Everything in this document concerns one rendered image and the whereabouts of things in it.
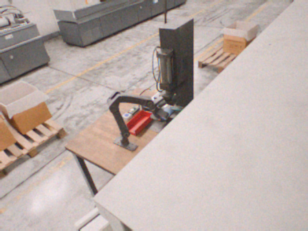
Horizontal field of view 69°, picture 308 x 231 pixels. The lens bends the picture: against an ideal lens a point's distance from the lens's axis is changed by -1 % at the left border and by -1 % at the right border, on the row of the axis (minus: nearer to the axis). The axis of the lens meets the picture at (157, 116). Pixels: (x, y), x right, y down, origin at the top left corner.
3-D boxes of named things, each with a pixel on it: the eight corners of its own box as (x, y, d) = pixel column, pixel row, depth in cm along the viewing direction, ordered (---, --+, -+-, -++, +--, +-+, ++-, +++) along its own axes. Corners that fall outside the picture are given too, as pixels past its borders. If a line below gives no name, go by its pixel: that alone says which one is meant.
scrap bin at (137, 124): (124, 131, 185) (123, 126, 181) (142, 115, 200) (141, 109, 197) (136, 136, 179) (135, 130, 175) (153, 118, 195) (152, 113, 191)
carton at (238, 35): (232, 42, 515) (235, 19, 484) (258, 47, 481) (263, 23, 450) (218, 51, 477) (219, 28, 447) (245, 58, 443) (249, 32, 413)
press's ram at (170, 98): (153, 104, 181) (149, 70, 163) (170, 89, 197) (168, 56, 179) (172, 110, 172) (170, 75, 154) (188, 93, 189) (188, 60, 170)
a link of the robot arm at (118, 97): (151, 95, 161) (109, 88, 147) (155, 101, 154) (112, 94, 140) (146, 109, 167) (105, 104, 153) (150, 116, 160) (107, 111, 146)
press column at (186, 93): (174, 106, 207) (169, 20, 161) (181, 99, 214) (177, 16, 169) (188, 110, 200) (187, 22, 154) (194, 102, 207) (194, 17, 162)
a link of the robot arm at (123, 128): (129, 130, 171) (114, 96, 150) (131, 136, 166) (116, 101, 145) (121, 133, 170) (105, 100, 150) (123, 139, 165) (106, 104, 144)
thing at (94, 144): (93, 206, 233) (62, 145, 178) (148, 146, 295) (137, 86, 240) (190, 271, 179) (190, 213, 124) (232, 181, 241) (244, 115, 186)
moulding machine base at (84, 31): (84, 49, 611) (73, 12, 552) (63, 44, 664) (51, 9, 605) (188, 3, 941) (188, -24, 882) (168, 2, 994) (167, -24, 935)
